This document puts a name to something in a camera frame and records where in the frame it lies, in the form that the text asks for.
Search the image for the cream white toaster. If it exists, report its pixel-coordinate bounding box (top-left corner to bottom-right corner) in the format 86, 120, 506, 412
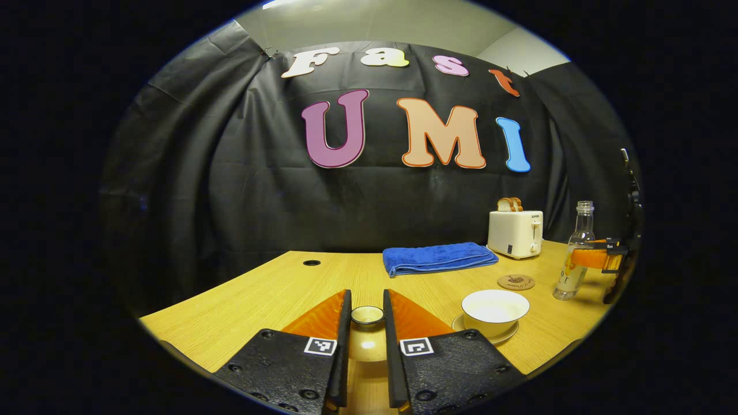
487, 209, 544, 261

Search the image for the yellow ceramic saucer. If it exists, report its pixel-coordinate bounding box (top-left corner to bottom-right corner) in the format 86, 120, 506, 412
451, 313, 520, 346

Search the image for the yellow ceramic teacup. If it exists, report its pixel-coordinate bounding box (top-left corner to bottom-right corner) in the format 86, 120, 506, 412
461, 289, 531, 339

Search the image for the black backdrop cloth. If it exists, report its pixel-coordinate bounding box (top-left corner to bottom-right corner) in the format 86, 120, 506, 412
99, 20, 644, 319

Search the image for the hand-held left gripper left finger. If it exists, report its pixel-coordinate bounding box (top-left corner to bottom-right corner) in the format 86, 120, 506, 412
213, 289, 353, 415

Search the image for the folded blue towel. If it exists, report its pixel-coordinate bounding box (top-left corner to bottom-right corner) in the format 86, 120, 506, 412
382, 242, 500, 278

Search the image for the clear plastic water bottle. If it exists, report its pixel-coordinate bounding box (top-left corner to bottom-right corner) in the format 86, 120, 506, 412
552, 200, 596, 301

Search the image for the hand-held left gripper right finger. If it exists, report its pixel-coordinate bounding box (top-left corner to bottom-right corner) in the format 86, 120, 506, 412
383, 289, 529, 415

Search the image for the round brown coaster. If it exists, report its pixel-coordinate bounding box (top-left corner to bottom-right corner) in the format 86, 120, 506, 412
496, 274, 536, 292

